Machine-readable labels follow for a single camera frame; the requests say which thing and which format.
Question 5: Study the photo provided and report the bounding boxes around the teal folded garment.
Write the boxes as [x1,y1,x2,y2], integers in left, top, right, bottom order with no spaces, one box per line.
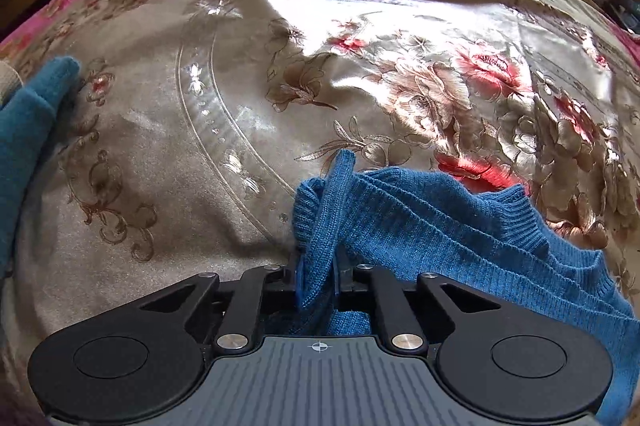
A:
[0,56,80,271]

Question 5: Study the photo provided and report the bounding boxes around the beige checked cloth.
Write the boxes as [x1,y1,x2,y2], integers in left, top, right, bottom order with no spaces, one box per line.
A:
[0,60,23,108]

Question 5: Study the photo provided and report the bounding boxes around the floral satin bedspread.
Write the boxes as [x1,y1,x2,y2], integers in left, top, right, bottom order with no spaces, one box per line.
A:
[1,0,639,373]

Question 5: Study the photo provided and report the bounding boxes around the blue striped knit sweater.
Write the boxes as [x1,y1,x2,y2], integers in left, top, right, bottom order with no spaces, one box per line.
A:
[293,151,639,425]

